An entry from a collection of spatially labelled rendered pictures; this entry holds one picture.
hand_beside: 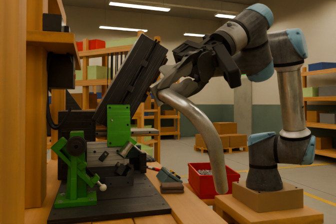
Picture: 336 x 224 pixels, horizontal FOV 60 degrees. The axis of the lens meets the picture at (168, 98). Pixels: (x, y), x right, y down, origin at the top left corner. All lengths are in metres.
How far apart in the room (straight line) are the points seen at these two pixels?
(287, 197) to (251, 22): 0.81
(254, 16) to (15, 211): 0.77
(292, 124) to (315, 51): 7.00
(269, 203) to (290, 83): 0.48
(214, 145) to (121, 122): 0.96
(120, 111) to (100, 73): 3.25
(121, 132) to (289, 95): 0.79
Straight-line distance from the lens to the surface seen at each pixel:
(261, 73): 0.81
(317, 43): 8.16
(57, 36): 1.15
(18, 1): 0.89
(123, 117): 1.48
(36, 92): 1.23
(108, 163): 1.46
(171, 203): 1.18
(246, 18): 0.74
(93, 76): 4.67
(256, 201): 1.27
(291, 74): 1.18
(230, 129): 8.22
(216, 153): 0.57
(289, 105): 1.20
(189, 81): 0.64
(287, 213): 1.30
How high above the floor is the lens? 1.28
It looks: 1 degrees up
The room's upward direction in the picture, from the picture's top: straight up
